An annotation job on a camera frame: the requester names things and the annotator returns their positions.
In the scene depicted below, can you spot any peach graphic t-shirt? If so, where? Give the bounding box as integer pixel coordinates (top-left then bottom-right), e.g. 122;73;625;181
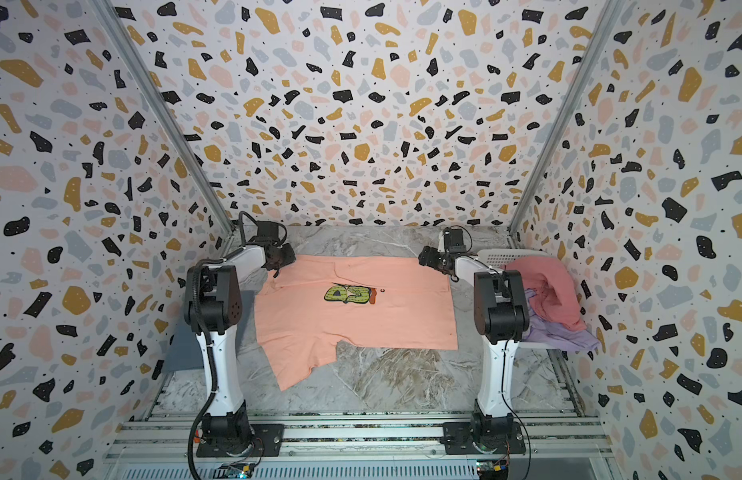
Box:
254;255;458;390

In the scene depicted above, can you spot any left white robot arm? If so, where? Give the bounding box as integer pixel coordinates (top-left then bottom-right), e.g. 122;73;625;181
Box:
183;213;296;455

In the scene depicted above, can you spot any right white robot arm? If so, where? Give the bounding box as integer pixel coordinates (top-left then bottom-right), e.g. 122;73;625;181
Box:
418;227;530;455

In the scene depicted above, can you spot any white plastic laundry basket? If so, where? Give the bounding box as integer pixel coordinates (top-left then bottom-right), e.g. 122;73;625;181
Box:
477;248;549;269

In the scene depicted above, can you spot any dark pink t-shirt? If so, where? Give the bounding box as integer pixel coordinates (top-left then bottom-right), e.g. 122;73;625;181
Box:
505;255;586;332

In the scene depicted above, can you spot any lavender t-shirt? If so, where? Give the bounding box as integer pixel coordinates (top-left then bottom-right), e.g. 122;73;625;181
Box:
522;289;600;352

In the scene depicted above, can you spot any left green circuit board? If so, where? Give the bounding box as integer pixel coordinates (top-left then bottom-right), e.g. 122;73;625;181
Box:
216;463;256;479

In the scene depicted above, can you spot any green circuit board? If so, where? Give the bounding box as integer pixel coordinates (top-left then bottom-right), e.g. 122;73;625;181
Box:
216;463;256;479
476;459;509;480

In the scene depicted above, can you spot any right green circuit board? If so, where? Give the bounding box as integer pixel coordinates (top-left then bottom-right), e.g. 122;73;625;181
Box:
476;459;509;480

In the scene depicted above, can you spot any left aluminium corner post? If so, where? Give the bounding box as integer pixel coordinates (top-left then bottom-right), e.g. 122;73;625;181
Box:
89;1;233;237

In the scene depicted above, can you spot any aluminium corner post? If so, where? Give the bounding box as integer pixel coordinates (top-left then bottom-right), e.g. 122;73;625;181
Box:
508;0;624;241
89;1;233;237

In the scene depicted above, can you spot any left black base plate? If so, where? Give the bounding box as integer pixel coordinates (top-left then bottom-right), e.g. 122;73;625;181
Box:
196;423;285;459

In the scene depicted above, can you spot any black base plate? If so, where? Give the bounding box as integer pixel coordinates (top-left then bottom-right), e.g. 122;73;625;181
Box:
440;419;527;455
196;423;285;459

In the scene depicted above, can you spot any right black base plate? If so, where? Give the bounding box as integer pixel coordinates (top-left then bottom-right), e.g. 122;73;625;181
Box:
440;419;527;455

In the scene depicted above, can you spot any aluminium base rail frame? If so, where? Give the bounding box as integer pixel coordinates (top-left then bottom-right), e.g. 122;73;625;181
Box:
103;411;621;479

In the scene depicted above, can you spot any right aluminium corner post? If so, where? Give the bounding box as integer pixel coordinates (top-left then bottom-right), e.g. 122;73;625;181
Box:
508;0;624;241

